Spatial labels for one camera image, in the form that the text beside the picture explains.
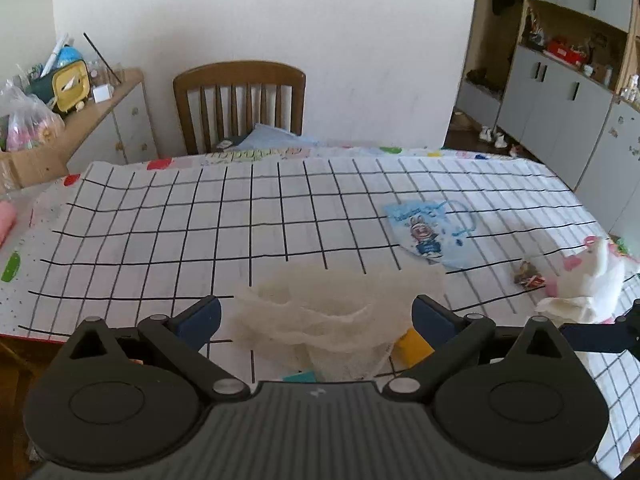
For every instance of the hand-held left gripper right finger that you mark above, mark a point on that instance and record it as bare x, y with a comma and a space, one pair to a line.
430, 322

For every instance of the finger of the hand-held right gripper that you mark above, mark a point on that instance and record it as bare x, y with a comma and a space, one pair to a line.
600, 337

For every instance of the white shoe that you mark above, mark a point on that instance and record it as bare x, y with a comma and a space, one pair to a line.
485, 134
499, 140

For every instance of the white mesh cloth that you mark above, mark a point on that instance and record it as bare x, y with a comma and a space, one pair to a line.
325, 310

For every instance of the dark item on shelf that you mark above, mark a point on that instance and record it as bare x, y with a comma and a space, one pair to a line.
485, 79

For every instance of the wooden chair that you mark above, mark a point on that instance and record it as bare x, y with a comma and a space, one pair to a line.
240, 77

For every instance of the grey wall cabinet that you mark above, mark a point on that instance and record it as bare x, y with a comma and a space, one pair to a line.
550, 105

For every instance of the teal packet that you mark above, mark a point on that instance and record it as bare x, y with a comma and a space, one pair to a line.
300, 376

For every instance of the yellow sponge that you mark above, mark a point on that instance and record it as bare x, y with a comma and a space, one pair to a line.
412, 347

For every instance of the blue round toy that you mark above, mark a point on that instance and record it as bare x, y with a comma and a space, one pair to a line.
67, 55

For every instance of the red box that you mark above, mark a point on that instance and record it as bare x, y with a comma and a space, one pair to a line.
562, 52

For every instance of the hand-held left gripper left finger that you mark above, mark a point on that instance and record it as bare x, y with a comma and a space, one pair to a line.
200, 320

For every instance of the small brown candy wrapper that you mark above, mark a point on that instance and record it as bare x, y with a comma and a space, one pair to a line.
527, 274

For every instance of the pink soft pack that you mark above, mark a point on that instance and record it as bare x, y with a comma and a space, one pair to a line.
6, 220

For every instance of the dark green container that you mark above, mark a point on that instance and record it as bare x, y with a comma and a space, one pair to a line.
40, 91

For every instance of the small white box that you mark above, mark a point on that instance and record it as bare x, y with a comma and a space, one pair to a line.
102, 94

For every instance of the wooden sideboard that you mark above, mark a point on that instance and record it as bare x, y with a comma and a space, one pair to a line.
125, 120

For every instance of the blue printed face mask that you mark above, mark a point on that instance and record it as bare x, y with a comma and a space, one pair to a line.
430, 232

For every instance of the cardboard box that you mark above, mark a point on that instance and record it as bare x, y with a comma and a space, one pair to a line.
30, 165

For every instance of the crumpled clear plastic bag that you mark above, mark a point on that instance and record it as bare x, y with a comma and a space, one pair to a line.
280, 136

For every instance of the black grid tablecloth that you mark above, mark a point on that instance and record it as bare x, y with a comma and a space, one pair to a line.
200, 220

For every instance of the thin black rod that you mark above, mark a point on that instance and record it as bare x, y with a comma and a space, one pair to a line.
102, 58

